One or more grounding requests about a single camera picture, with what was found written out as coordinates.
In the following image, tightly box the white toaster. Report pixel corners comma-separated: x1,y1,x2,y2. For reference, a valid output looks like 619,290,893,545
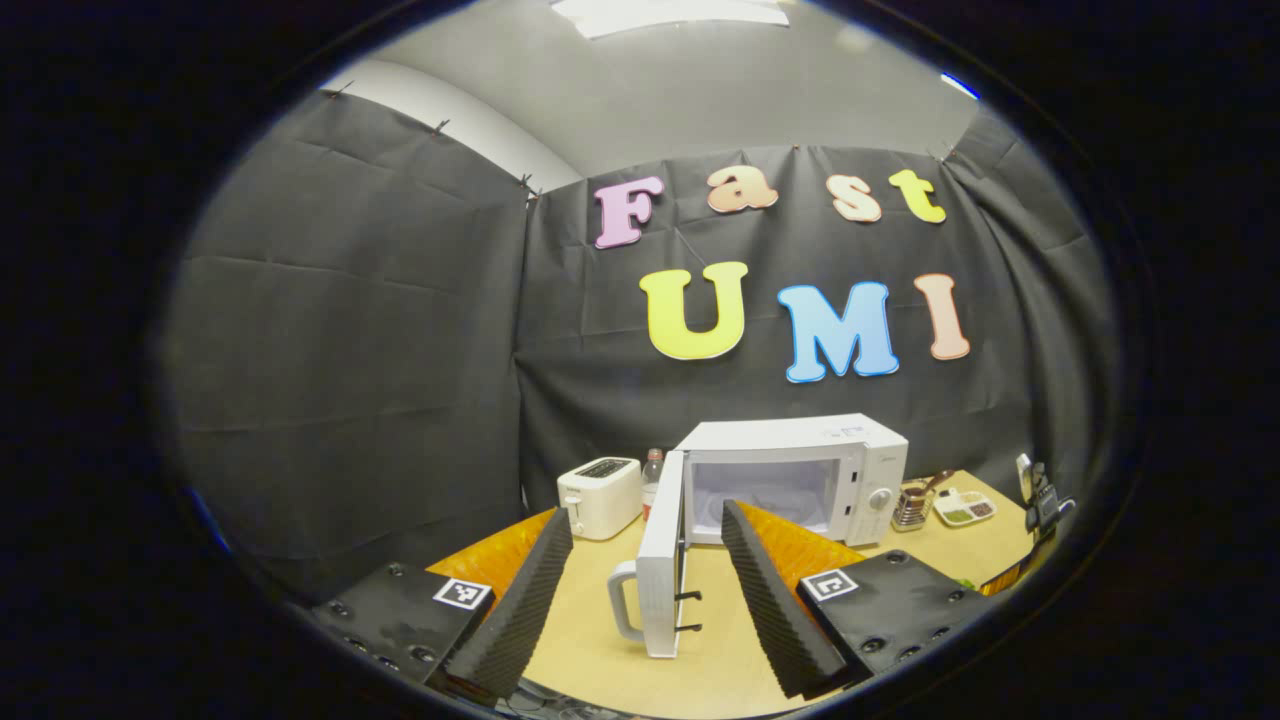
557,457,644,542

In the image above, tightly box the clear water bottle red label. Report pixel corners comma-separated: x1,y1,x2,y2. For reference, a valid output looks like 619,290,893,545
640,448,667,522

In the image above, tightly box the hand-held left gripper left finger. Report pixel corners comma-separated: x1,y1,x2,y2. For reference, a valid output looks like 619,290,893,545
310,507,575,701

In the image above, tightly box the large ceiling light panel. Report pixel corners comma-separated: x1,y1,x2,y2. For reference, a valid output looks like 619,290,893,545
550,0,791,40

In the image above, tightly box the black backdrop cloth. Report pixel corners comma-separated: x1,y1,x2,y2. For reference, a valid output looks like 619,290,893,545
160,90,1116,601

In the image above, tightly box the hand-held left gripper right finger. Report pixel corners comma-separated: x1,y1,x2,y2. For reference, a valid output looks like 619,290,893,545
722,500,991,701

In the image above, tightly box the white divided snack tray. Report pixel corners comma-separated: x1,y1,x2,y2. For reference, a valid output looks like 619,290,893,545
934,487,999,529

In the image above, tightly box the white microwave oven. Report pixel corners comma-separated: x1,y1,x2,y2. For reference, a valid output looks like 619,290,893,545
607,413,910,660

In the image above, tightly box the metal mesh utensil holder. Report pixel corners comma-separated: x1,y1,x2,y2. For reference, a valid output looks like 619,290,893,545
891,481,935,532

